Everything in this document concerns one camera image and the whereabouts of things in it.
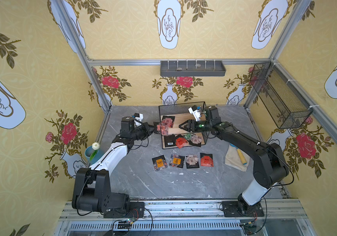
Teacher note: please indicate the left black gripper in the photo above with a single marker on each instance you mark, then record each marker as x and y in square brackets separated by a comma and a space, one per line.
[149, 129]

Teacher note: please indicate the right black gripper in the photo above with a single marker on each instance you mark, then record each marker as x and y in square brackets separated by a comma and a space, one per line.
[190, 126]

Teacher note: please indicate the pink label tea bag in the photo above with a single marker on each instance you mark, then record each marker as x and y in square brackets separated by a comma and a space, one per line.
[162, 128]

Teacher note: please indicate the floral tea bag shelf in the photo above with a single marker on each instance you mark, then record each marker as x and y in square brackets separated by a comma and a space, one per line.
[195, 140]

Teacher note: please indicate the earl grey red tea bag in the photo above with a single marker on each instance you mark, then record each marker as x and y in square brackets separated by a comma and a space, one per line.
[168, 121]

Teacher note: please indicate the beige floral tea bag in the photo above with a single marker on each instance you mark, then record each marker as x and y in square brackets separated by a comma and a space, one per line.
[192, 161]

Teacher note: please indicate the orange label tea bag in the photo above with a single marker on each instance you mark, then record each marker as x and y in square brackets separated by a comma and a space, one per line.
[177, 161]

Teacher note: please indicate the red black tea bag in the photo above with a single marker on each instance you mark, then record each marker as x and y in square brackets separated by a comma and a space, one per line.
[206, 160]

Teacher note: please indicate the red tea bag shelf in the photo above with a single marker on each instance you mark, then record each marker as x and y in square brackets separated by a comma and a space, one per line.
[181, 142]

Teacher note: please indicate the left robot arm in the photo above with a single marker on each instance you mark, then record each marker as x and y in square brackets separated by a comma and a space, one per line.
[92, 189]

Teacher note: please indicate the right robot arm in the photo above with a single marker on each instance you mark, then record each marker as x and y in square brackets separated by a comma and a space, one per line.
[269, 165]

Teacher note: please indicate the green tea bag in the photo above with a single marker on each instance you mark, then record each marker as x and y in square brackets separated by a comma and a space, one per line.
[188, 136]

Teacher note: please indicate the large black barcode packet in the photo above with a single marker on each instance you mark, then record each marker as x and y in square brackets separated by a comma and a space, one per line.
[169, 141]

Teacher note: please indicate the white work glove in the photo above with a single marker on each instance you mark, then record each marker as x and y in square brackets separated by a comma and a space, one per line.
[232, 159]

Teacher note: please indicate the teal vase with flower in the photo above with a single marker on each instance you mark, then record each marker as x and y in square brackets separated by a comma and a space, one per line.
[93, 153]

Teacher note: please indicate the blue yellow garden fork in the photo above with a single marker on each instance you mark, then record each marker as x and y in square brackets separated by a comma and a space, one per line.
[240, 154]

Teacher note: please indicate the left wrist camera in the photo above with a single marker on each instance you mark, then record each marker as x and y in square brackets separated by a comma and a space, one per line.
[138, 119]

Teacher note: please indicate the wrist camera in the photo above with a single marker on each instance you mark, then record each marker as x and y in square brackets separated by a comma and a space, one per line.
[196, 112]
[138, 119]

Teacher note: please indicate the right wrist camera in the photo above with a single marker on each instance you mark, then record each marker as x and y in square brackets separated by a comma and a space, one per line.
[196, 112]

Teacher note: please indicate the black wire mesh shelf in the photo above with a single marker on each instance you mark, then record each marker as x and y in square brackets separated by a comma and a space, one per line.
[181, 113]

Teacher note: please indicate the grey wall tray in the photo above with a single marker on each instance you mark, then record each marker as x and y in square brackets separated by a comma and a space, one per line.
[192, 68]

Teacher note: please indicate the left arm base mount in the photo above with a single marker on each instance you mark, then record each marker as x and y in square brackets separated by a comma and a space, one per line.
[131, 210]

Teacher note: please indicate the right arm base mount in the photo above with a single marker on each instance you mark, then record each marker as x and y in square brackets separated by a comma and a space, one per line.
[239, 209]

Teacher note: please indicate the black wall mesh basket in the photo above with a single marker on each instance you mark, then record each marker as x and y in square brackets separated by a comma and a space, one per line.
[284, 103]

